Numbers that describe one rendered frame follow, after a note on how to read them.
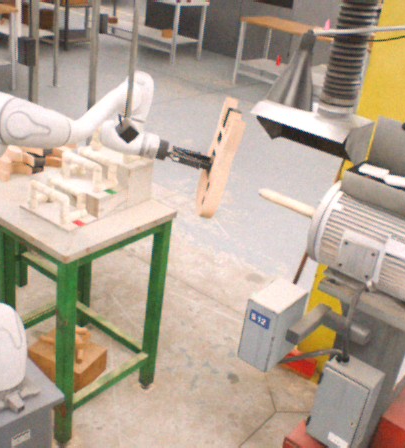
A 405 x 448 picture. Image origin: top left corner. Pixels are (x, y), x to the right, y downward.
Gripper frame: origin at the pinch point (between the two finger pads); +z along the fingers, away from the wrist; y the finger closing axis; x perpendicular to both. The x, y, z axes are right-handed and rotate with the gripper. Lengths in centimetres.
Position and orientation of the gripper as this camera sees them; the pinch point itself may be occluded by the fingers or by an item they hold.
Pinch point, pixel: (210, 163)
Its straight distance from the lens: 222.3
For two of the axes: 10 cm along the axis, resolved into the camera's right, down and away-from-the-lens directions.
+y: 0.5, 4.0, -9.1
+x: 3.0, -8.8, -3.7
